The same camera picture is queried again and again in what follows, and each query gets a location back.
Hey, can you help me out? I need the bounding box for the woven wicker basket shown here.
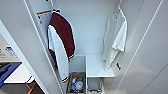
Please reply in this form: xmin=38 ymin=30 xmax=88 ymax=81
xmin=66 ymin=71 xmax=87 ymax=94

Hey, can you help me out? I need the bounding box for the white wardrobe body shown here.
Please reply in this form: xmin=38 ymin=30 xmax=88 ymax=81
xmin=24 ymin=0 xmax=148 ymax=94

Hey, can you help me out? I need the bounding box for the white t-shirt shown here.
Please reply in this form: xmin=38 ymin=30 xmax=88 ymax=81
xmin=101 ymin=7 xmax=129 ymax=72

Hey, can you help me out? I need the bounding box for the small wall poster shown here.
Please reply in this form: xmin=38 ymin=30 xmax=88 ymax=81
xmin=0 ymin=48 xmax=6 ymax=60

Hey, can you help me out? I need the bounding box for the white wardrobe shelf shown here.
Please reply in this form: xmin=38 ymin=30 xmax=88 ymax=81
xmin=85 ymin=53 xmax=116 ymax=80

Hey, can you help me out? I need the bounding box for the orange folding stand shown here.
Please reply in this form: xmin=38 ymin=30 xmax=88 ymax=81
xmin=24 ymin=80 xmax=38 ymax=94

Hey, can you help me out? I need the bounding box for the maroon and white jacket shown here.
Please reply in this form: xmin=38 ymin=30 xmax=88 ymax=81
xmin=46 ymin=11 xmax=77 ymax=85

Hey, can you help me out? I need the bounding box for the wall poster with blue print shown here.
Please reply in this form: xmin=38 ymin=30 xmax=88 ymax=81
xmin=4 ymin=45 xmax=20 ymax=60

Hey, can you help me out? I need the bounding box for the white wardrobe door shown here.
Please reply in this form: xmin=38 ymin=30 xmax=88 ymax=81
xmin=112 ymin=0 xmax=168 ymax=94
xmin=0 ymin=0 xmax=65 ymax=94

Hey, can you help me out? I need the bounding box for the orange bar with tag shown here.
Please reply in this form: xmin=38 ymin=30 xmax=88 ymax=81
xmin=35 ymin=9 xmax=53 ymax=25

